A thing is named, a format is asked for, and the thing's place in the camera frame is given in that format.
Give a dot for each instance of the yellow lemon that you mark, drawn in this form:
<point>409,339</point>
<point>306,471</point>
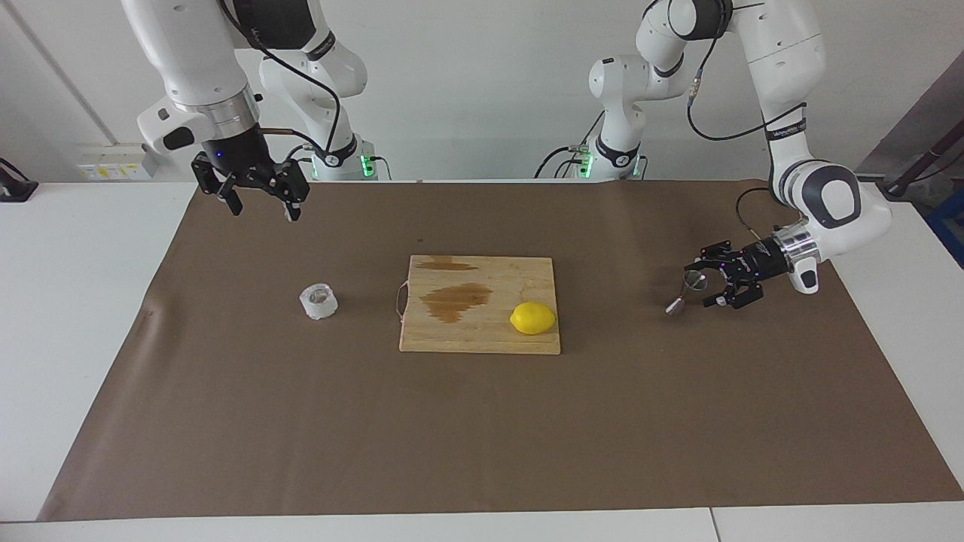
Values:
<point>533,318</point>

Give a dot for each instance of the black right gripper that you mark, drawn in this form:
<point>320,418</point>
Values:
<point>237,154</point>

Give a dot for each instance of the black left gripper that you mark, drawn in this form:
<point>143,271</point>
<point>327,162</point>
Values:
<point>762,262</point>

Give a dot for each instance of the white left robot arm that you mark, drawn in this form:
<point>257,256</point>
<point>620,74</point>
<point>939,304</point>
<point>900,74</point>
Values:
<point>783,68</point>

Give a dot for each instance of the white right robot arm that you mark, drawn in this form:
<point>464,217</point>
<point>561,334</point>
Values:
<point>196,60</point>

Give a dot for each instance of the metal double jigger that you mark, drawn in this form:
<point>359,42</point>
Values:
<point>687,290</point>

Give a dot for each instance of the brown paper table mat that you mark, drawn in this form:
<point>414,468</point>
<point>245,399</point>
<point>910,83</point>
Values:
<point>482,429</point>

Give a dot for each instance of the wooden cutting board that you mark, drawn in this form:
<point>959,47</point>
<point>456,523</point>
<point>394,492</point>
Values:
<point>482,335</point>

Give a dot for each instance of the dark metal pole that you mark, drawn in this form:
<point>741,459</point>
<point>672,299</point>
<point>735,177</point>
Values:
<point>915,169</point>

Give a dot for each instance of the blue box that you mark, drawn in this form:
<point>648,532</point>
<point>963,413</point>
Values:
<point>950,226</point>

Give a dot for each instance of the white wall socket box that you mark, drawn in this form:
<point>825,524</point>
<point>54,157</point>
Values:
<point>113,162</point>

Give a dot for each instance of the black clamp base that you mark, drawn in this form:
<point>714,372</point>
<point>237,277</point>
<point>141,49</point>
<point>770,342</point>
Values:
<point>15,188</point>

